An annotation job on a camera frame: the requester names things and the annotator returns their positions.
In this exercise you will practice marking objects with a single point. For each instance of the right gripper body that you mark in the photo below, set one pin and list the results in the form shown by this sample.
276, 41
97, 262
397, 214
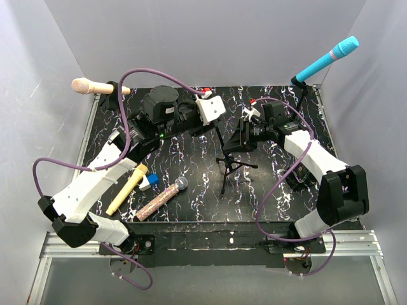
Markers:
259, 133

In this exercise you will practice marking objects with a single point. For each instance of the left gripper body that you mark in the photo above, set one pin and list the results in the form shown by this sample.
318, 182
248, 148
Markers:
190, 121

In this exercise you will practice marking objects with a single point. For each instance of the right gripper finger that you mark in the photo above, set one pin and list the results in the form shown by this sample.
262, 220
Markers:
248, 123
236, 142

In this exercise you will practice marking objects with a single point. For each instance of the black tripod shock-mount stand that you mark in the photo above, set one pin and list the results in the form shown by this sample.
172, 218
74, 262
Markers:
231, 165

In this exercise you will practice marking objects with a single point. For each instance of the glitter rhinestone microphone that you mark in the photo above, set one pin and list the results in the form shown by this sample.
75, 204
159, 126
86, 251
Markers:
180, 184

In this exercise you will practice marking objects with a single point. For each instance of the cream yellow microphone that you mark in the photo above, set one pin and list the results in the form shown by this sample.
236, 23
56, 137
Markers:
125, 192

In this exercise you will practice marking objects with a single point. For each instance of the cyan blue microphone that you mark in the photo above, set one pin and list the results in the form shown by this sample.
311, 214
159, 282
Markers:
341, 50

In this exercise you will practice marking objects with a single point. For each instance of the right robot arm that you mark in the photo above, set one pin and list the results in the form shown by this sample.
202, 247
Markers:
343, 189

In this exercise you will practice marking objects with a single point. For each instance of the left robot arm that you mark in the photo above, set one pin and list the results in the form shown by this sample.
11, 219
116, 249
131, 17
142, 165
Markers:
162, 114

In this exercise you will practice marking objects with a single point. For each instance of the pink microphone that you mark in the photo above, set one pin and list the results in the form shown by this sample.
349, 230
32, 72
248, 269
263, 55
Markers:
85, 86

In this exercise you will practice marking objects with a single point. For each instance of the blue and white block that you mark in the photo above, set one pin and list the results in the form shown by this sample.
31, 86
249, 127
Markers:
148, 181

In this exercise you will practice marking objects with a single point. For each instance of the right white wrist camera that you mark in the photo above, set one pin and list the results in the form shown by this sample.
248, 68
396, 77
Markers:
250, 112

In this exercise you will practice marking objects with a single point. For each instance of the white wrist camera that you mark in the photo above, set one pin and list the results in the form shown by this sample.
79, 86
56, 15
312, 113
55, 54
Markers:
250, 112
210, 109

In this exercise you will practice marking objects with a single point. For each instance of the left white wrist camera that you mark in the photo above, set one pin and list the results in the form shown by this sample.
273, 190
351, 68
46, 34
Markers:
210, 109

